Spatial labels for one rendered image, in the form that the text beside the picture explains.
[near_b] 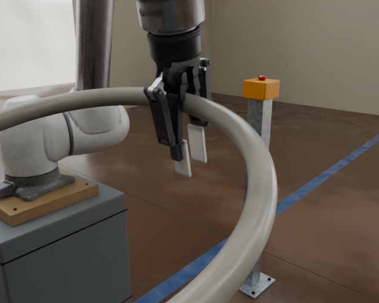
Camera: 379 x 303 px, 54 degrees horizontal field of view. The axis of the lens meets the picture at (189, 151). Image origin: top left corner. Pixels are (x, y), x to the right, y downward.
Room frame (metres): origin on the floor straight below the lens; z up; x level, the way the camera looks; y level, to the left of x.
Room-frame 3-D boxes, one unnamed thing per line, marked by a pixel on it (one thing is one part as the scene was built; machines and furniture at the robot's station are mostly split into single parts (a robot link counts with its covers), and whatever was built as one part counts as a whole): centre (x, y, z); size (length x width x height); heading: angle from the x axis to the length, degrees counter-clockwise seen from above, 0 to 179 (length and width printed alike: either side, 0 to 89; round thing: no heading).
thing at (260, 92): (1.69, -0.32, 0.54); 0.20 x 0.20 x 1.09; 46
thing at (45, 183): (1.05, 0.50, 0.86); 0.22 x 0.18 x 0.06; 149
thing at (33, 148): (1.07, 0.48, 1.00); 0.18 x 0.16 x 0.22; 126
